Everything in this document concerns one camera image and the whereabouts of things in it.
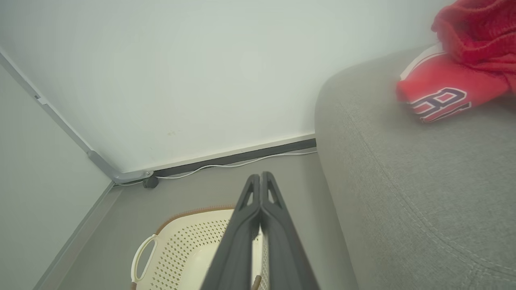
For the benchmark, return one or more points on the grey partition base rail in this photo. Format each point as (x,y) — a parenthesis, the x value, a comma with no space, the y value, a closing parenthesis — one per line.
(76,237)

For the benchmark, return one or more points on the red jersey with lettering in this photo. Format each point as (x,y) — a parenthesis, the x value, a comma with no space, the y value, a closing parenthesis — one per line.
(443,88)

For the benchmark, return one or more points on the black baseboard strip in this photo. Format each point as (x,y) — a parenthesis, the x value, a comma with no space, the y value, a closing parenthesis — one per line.
(242,156)

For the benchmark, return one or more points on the grey fabric sofa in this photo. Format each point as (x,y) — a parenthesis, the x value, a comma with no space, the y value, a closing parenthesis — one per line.
(403,193)

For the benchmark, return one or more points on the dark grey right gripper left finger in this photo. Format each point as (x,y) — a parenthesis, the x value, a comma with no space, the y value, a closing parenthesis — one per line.
(236,245)

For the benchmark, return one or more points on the grey partition frame post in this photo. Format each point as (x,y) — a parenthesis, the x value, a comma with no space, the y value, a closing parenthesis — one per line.
(64,125)

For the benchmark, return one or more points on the black caster wheel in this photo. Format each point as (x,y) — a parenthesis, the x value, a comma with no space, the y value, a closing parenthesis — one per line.
(150,182)

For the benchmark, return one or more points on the cream perforated laundry basket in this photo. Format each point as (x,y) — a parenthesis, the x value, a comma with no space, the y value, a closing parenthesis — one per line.
(181,245)

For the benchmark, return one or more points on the red knitted sweater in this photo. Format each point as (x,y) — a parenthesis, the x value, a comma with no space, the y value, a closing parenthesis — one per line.
(479,32)

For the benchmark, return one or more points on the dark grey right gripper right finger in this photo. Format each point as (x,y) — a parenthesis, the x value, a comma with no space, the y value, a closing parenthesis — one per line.
(284,245)

